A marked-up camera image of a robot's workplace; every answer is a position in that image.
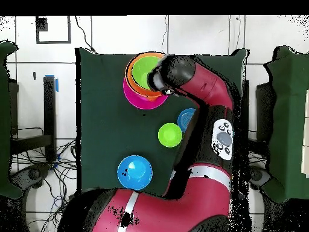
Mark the orange cup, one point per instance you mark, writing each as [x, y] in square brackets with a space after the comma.
[152, 98]

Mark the large pink bowl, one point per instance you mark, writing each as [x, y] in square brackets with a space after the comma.
[135, 101]

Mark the medium blue bowl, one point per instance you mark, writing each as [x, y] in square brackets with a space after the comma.
[135, 172]

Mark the large green bowl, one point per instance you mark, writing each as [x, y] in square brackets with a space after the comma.
[141, 70]

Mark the large orange bowl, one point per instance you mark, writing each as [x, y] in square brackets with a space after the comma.
[130, 72]

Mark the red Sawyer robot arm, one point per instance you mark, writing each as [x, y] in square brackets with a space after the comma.
[205, 82]

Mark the small green bowl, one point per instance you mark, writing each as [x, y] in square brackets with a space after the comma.
[170, 135]

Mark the dark blue bowl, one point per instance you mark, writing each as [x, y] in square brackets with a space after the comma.
[184, 119]

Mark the dark green tablecloth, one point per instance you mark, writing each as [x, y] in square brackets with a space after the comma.
[103, 133]

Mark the blue tape strip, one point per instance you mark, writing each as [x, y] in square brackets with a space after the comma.
[57, 85]

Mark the dark grey chair base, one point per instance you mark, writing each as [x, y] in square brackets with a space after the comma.
[259, 176]
[31, 175]

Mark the green cloth covered side table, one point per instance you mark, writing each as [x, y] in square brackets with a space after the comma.
[289, 120]
[4, 120]

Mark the black metal frame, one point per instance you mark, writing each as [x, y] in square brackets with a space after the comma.
[49, 108]

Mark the black square floor frame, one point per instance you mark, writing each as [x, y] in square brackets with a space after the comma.
[41, 24]

